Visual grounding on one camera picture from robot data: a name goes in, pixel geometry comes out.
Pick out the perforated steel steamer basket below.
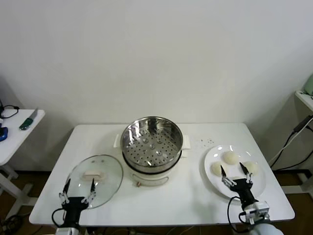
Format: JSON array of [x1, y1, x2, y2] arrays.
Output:
[[121, 116, 183, 173]]

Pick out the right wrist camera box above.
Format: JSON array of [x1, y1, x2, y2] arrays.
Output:
[[246, 200, 271, 223]]

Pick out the white side table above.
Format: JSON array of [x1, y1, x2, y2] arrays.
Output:
[[0, 109, 46, 221]]

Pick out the black floor cable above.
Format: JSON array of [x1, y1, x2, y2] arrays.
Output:
[[268, 131, 313, 171]]

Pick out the mint green appliance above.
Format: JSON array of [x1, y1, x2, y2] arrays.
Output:
[[305, 74, 313, 95]]

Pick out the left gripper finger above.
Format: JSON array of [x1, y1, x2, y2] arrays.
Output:
[[82, 178, 97, 204], [58, 178, 71, 205]]

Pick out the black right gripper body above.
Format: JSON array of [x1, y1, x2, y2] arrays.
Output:
[[231, 178, 256, 206]]

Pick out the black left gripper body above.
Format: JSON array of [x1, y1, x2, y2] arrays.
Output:
[[61, 196, 88, 228]]

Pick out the blue plastic object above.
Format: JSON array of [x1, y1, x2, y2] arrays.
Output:
[[0, 126, 10, 142]]

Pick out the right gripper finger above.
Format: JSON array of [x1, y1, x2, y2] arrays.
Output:
[[220, 164, 235, 188], [239, 162, 254, 184]]

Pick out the green handled knife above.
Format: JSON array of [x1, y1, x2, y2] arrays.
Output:
[[19, 107, 39, 131]]

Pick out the white wall cable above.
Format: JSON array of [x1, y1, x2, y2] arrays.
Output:
[[268, 122, 313, 165]]

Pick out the round glass pot lid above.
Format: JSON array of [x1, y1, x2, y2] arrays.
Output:
[[66, 154, 124, 210]]

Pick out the thin black looped cable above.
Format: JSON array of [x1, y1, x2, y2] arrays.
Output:
[[0, 99, 20, 120]]

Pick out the white electric cooker pot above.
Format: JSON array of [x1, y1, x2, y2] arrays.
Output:
[[113, 133, 191, 188]]

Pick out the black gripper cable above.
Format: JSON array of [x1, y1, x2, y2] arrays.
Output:
[[51, 208, 66, 227], [227, 195, 255, 235]]

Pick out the round white plate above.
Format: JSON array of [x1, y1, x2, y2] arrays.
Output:
[[203, 145, 267, 199]]

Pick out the tangled floor cables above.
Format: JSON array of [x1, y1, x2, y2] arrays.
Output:
[[0, 214, 25, 235]]

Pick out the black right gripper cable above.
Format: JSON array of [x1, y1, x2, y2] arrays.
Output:
[[227, 195, 255, 235]]

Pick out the white shelf rack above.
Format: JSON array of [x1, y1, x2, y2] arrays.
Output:
[[294, 90, 313, 194]]

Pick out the black power adapter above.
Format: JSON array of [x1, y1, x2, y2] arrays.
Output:
[[293, 117, 313, 134]]

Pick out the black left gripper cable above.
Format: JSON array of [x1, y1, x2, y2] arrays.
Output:
[[51, 208, 66, 227]]

